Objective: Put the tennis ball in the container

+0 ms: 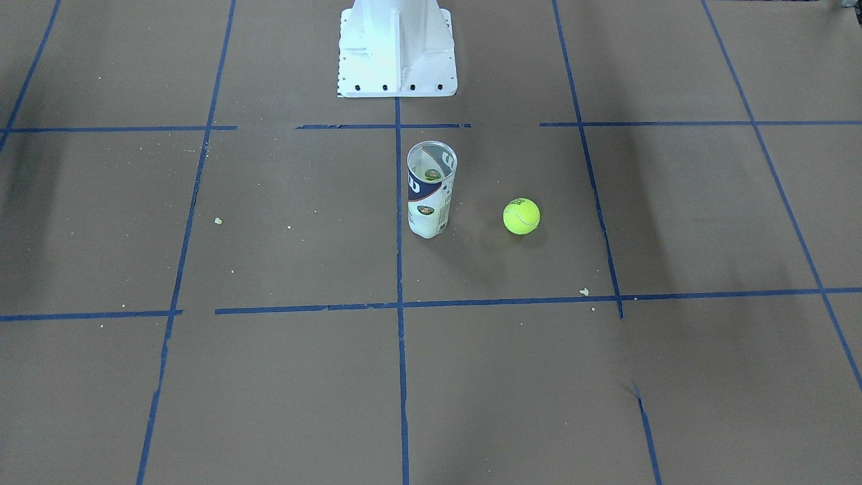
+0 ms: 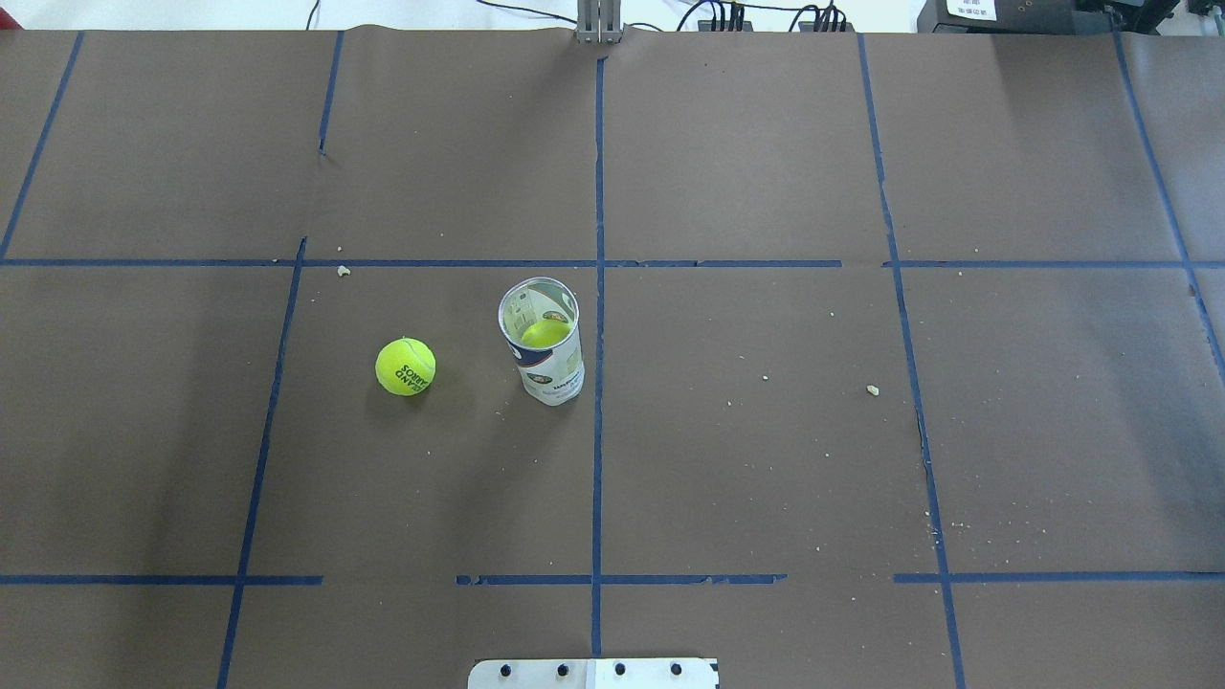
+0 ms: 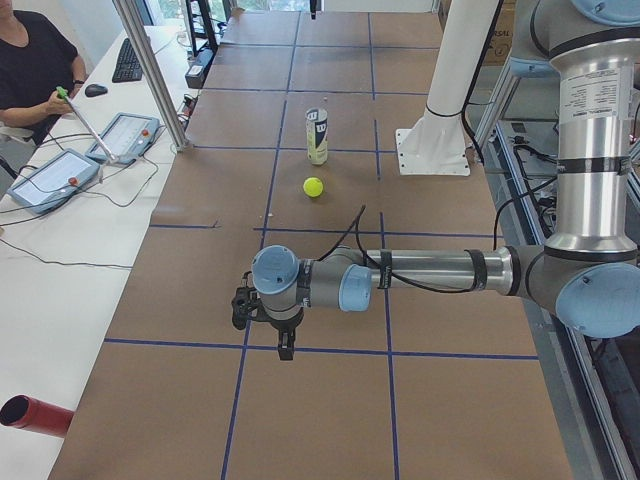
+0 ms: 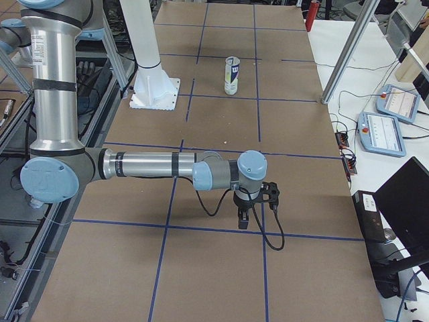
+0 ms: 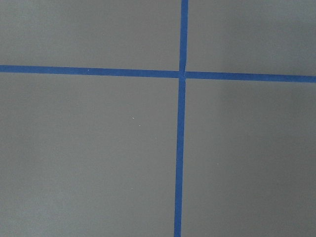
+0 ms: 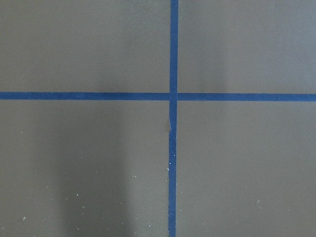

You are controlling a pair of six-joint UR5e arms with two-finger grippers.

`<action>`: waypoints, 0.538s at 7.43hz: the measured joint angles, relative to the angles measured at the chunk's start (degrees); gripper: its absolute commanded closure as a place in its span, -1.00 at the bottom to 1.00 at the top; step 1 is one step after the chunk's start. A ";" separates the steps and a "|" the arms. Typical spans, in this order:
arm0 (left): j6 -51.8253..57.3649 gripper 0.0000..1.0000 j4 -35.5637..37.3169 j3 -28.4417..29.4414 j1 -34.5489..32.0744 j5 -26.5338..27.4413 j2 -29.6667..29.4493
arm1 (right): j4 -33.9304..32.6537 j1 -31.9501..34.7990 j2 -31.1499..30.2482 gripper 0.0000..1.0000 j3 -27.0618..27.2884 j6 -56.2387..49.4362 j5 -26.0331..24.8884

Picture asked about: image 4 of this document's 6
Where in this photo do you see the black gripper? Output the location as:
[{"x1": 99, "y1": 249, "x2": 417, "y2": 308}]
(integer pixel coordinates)
[{"x1": 233, "y1": 191, "x2": 264, "y2": 229}]

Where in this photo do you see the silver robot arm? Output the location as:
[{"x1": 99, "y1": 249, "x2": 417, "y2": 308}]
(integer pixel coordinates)
[
  {"x1": 20, "y1": 1, "x2": 269, "y2": 229},
  {"x1": 1, "y1": 18, "x2": 32, "y2": 54}
]

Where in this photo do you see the clear tennis ball can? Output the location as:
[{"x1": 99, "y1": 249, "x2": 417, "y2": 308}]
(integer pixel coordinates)
[{"x1": 224, "y1": 56, "x2": 240, "y2": 95}]

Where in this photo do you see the orange connector block near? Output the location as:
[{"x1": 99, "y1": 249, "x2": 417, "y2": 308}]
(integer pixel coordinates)
[{"x1": 342, "y1": 155, "x2": 357, "y2": 176}]

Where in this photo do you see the orange connector block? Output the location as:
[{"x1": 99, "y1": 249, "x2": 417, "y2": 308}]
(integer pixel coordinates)
[
  {"x1": 342, "y1": 155, "x2": 357, "y2": 176},
  {"x1": 335, "y1": 131, "x2": 349, "y2": 148}
]

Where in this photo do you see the orange connector block far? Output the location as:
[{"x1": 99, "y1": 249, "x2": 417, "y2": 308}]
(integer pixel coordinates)
[{"x1": 335, "y1": 131, "x2": 349, "y2": 148}]

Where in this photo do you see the black computer box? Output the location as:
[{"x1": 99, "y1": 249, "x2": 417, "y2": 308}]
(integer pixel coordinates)
[{"x1": 353, "y1": 191, "x2": 421, "y2": 301}]

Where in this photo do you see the near blue teach pendant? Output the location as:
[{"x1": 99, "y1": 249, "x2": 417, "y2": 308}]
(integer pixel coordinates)
[{"x1": 357, "y1": 112, "x2": 406, "y2": 157}]

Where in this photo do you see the blue teach pendant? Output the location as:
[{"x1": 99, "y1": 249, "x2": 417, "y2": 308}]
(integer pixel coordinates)
[
  {"x1": 357, "y1": 112, "x2": 406, "y2": 157},
  {"x1": 375, "y1": 84, "x2": 421, "y2": 124}
]

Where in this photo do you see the black monitor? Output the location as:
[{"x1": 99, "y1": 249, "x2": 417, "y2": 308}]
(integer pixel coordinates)
[{"x1": 375, "y1": 156, "x2": 428, "y2": 254}]

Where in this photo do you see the far blue teach pendant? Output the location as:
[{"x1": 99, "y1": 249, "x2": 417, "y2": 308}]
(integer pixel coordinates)
[{"x1": 375, "y1": 84, "x2": 421, "y2": 124}]

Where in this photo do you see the red cylinder tube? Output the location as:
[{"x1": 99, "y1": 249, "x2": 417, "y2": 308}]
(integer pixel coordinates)
[{"x1": 305, "y1": 0, "x2": 320, "y2": 32}]

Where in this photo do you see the wooden board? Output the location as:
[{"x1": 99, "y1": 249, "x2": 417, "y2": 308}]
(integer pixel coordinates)
[{"x1": 395, "y1": 18, "x2": 428, "y2": 83}]

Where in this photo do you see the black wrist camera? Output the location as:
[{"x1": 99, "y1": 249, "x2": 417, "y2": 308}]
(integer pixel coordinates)
[{"x1": 261, "y1": 182, "x2": 280, "y2": 211}]

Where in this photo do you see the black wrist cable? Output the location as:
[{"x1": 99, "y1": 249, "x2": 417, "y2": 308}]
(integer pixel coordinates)
[{"x1": 192, "y1": 176, "x2": 286, "y2": 251}]

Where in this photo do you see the aluminium side frame rack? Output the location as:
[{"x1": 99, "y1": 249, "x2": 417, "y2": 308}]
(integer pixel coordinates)
[{"x1": 1, "y1": 17, "x2": 129, "y2": 321}]

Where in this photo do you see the aluminium frame post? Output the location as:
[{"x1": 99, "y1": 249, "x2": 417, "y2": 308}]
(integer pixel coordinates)
[{"x1": 321, "y1": 0, "x2": 379, "y2": 105}]

